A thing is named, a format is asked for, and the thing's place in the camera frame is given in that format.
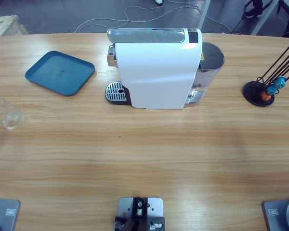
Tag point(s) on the clear drinking glass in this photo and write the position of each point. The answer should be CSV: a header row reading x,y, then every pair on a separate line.
x,y
13,119

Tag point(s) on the silver coffee machine lever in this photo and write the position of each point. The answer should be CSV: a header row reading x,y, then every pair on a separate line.
x,y
147,35

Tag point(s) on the blue coffee capsule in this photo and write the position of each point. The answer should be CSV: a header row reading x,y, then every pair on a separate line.
x,y
280,82
271,89

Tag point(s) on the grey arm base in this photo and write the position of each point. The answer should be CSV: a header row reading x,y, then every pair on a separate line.
x,y
7,211
277,213

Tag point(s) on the white capsule coffee machine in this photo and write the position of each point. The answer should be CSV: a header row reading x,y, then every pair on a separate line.
x,y
156,77

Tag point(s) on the orange coffee capsule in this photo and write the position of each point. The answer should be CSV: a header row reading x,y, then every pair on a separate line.
x,y
265,96

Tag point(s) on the blue plastic tray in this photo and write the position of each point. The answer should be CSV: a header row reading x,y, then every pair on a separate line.
x,y
60,73

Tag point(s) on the light wooden crate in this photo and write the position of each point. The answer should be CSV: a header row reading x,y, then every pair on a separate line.
x,y
4,25

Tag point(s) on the black drip tray metal grate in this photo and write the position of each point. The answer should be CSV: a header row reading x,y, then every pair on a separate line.
x,y
114,92

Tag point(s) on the clear water tank black lid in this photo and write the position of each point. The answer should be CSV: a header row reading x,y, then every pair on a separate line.
x,y
210,57

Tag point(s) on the black capsule holder with rods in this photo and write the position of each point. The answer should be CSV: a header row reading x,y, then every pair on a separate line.
x,y
253,92

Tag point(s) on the black chair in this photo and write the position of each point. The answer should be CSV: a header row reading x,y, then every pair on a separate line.
x,y
254,7

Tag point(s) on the grey plate mount black post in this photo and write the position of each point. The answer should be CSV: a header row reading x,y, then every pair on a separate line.
x,y
140,209

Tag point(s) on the grey metal post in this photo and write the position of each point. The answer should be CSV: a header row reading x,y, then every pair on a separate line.
x,y
204,14

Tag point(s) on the white metal frame leg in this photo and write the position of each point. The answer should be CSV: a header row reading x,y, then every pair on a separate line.
x,y
265,18

